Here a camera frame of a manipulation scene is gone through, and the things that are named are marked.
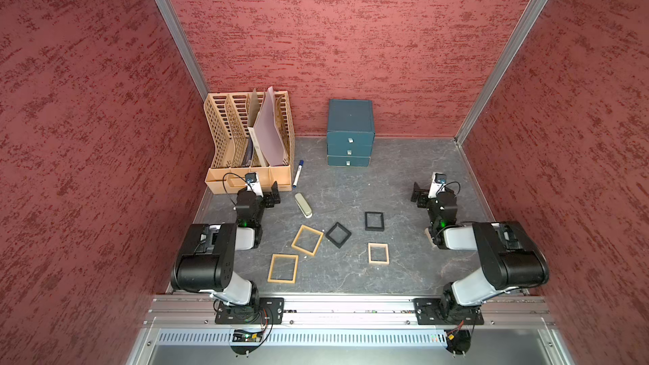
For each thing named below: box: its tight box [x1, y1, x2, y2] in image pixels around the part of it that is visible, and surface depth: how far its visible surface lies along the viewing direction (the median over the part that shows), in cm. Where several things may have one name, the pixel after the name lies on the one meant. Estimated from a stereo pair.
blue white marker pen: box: [292, 159, 305, 189], surface depth 108 cm
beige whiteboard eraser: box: [294, 192, 313, 219], surface depth 97 cm
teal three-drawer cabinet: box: [326, 98, 376, 167], surface depth 108 cm
